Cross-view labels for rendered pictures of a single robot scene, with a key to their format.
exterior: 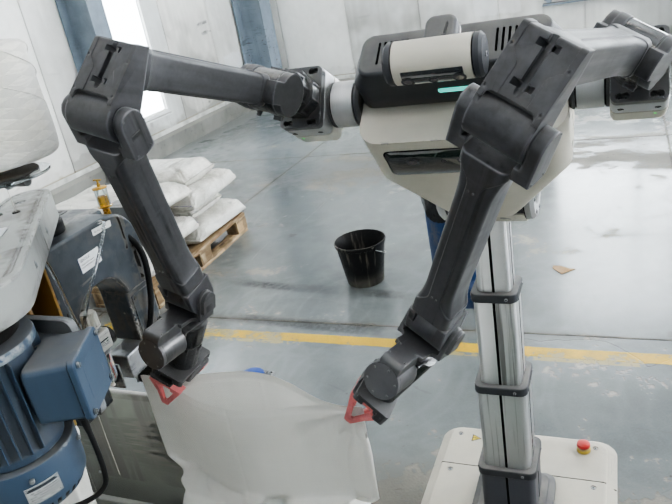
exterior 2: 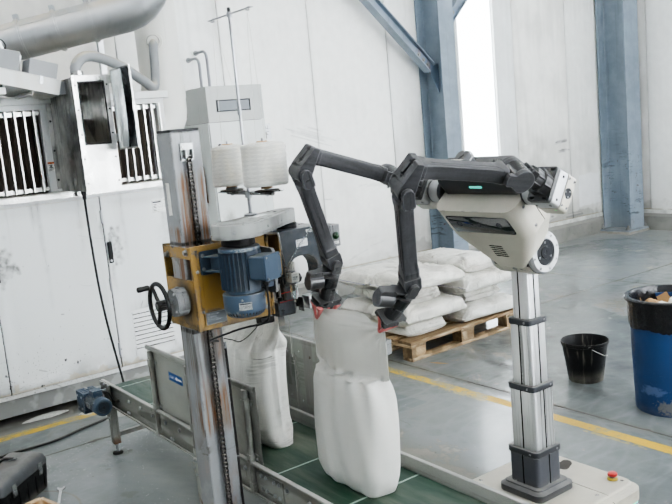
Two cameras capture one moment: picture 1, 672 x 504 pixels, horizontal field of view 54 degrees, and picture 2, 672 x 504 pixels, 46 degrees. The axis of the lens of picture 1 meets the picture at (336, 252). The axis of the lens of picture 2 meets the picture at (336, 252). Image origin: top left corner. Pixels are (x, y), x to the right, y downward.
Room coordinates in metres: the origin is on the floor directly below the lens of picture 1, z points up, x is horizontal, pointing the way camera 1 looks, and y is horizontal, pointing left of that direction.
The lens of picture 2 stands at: (-1.50, -1.15, 1.70)
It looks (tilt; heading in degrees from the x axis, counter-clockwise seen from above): 9 degrees down; 29
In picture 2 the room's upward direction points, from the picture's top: 5 degrees counter-clockwise
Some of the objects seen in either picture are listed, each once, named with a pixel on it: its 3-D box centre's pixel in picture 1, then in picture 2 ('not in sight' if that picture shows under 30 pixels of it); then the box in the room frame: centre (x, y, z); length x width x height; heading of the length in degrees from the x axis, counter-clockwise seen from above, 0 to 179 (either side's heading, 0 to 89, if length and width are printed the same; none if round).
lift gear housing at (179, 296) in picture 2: not in sight; (177, 301); (0.74, 0.75, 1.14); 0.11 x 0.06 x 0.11; 64
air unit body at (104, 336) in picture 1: (100, 348); (293, 281); (1.07, 0.45, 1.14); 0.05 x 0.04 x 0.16; 154
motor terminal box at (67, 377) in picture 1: (72, 382); (265, 269); (0.78, 0.38, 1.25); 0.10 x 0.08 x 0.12; 179
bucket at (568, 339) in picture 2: (362, 259); (585, 359); (3.50, -0.14, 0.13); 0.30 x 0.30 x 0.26
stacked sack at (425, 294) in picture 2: not in sight; (396, 290); (4.02, 1.37, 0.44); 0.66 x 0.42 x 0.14; 59
